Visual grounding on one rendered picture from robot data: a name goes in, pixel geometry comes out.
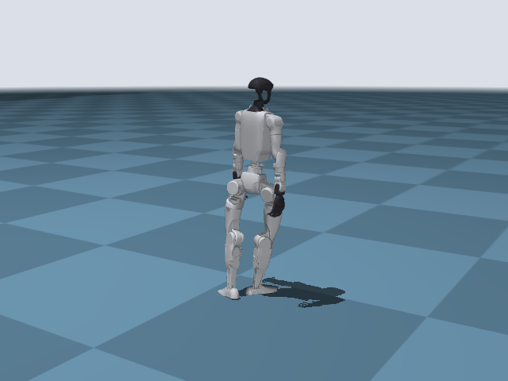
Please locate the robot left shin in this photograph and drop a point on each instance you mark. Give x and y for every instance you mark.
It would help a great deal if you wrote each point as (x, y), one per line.
(232, 260)

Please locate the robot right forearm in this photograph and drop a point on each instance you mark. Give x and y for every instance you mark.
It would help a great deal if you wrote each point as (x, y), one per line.
(279, 167)

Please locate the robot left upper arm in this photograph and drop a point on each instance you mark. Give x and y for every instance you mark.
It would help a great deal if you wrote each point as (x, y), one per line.
(237, 142)

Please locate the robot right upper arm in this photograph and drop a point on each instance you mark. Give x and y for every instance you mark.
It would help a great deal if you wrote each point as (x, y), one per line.
(275, 124)

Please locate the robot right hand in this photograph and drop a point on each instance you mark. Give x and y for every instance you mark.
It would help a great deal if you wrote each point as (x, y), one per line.
(279, 203)

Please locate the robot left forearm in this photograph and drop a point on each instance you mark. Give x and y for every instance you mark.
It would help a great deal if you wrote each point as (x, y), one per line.
(237, 162)

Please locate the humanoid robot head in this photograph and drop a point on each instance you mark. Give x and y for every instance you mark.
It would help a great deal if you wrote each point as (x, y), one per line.
(260, 84)

